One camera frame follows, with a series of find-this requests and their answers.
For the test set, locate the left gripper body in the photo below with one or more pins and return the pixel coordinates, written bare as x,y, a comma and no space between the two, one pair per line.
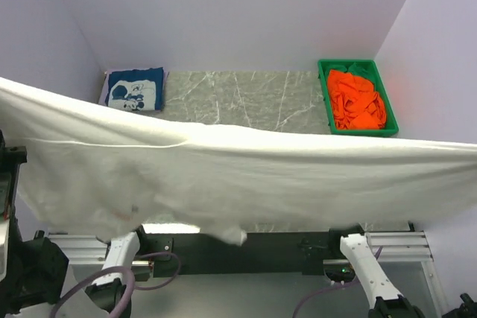
10,153

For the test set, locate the white t-shirt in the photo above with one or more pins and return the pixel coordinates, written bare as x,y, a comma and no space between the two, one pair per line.
92,170

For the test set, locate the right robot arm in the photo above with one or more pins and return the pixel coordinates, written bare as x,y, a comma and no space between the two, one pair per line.
365,251

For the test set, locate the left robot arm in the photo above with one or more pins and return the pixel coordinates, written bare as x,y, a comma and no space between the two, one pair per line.
37,279

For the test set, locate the folded blue printed t-shirt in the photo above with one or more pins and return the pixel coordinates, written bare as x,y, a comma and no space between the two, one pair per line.
134,89

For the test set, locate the orange t-shirt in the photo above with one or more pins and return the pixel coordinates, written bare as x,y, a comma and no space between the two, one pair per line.
356,105

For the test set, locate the dark green t-shirt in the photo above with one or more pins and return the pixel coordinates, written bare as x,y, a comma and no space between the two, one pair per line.
359,69

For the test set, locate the green plastic bin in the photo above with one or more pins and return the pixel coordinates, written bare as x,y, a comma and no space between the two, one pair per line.
325,66

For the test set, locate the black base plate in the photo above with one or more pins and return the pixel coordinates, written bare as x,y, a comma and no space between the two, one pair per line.
262,252

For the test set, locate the aluminium rail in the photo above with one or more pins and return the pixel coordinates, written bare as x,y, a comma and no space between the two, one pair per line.
396,247

